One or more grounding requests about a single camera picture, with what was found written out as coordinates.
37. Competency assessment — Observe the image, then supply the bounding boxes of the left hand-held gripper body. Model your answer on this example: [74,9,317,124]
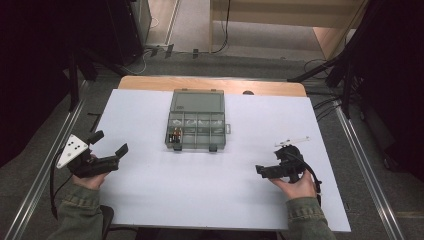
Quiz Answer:
[56,134,120,179]

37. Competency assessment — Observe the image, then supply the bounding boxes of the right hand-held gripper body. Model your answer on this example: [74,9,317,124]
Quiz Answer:
[264,136,311,184]

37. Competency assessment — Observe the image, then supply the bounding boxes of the grey transparent plastic organizer box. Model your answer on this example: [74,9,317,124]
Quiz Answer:
[164,88,232,153]

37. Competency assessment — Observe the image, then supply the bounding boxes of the person's right hand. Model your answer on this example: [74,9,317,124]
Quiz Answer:
[269,172,317,200]

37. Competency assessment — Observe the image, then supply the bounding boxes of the person's left hand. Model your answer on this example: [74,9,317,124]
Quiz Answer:
[71,172,109,191]

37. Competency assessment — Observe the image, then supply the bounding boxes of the white board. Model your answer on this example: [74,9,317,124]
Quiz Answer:
[94,88,352,233]

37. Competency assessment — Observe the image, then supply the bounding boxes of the black chair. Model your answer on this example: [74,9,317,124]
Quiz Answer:
[98,204,139,240]

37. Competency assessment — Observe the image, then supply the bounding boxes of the wooden table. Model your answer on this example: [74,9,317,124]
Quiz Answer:
[118,75,308,98]

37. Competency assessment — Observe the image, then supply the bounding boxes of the black tripod stand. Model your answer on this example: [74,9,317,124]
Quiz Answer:
[287,0,384,120]

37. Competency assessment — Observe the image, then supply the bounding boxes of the black cabinet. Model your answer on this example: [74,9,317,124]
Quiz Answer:
[106,0,153,67]

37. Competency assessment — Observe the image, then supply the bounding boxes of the light wooden desk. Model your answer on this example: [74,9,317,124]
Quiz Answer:
[208,0,369,62]

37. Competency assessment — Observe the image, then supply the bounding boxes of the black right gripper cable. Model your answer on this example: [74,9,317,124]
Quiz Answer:
[289,153,323,206]

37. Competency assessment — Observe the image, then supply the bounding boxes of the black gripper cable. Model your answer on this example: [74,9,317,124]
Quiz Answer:
[49,148,74,219]
[289,153,323,206]

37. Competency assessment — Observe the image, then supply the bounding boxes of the aluminium rail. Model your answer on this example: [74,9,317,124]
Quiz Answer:
[333,99,406,240]
[3,79,90,240]

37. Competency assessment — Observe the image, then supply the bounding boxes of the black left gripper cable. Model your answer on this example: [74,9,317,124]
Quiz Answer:
[49,148,74,219]

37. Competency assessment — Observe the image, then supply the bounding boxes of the black floor cables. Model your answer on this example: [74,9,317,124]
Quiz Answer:
[312,95,344,122]

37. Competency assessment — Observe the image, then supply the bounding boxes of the white floor cable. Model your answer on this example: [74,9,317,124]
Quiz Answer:
[120,16,162,76]

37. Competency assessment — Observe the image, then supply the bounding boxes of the black hanging cable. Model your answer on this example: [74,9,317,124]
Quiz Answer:
[212,0,232,55]

